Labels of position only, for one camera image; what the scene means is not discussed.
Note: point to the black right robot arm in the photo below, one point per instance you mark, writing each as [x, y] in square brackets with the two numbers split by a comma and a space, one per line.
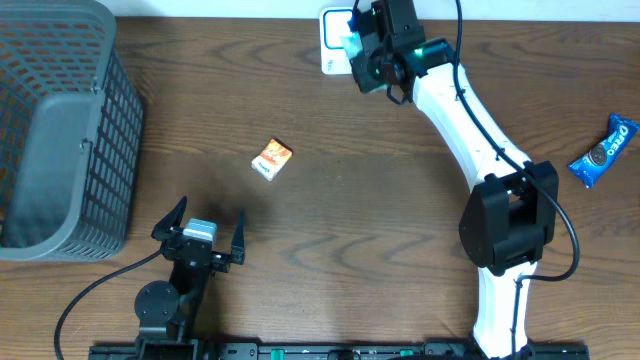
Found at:
[511, 211]

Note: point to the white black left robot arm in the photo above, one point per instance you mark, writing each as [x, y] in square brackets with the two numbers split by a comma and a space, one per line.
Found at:
[167, 309]

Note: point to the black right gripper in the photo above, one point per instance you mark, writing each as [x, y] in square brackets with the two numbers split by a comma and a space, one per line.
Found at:
[360, 65]

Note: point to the blue Oreo cookie pack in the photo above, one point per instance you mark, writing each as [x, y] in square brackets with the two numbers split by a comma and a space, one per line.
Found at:
[593, 165]

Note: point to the orange snack packet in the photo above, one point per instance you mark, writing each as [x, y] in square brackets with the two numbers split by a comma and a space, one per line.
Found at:
[272, 159]

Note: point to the mint green wipes pack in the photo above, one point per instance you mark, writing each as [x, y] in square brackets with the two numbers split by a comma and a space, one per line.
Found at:
[351, 44]

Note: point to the white barcode scanner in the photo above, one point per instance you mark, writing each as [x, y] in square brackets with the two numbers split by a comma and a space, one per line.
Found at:
[333, 24]

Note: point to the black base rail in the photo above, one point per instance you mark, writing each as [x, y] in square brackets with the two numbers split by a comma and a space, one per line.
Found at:
[253, 351]

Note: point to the grey plastic basket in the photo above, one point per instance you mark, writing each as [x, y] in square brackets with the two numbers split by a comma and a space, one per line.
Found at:
[71, 132]

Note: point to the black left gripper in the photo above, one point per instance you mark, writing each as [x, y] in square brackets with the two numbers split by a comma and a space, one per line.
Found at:
[219, 262]

